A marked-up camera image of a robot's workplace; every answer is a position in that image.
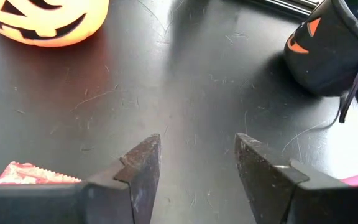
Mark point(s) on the black pumpkin face bucket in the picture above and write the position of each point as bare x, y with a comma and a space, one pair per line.
322, 62

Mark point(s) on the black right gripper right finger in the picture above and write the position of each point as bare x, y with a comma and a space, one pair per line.
291, 199

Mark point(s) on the red Skittles candy pack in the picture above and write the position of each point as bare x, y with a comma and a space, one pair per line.
26, 175

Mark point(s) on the orange pumpkin face bucket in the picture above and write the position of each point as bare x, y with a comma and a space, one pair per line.
73, 12

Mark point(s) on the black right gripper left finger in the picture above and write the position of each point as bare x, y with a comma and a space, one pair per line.
104, 202

